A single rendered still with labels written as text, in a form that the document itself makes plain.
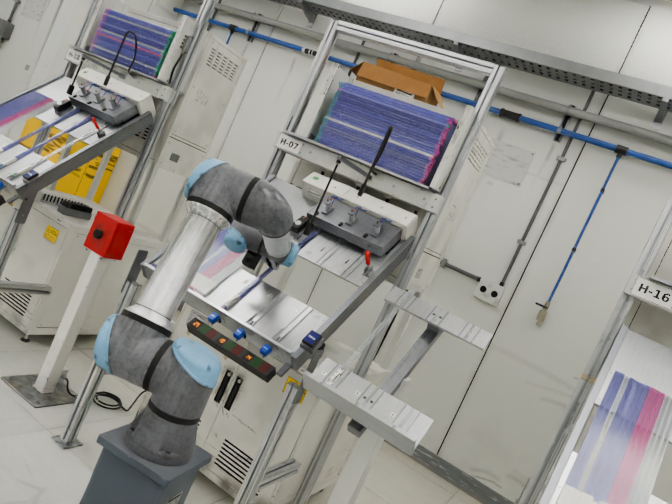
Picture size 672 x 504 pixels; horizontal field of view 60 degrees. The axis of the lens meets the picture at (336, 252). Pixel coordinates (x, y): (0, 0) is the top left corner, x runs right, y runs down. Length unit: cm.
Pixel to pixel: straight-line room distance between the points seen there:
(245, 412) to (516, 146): 230
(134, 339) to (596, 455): 119
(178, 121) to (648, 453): 245
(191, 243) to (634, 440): 125
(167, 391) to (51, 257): 179
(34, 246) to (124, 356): 184
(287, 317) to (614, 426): 99
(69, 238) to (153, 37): 103
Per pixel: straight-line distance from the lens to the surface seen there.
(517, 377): 356
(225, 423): 231
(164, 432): 130
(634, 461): 177
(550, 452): 212
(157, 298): 132
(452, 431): 367
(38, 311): 304
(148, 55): 307
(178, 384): 127
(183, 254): 133
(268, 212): 135
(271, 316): 190
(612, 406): 184
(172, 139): 312
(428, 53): 240
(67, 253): 297
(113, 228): 245
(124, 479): 135
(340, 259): 209
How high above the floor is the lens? 117
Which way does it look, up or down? 4 degrees down
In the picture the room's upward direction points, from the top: 24 degrees clockwise
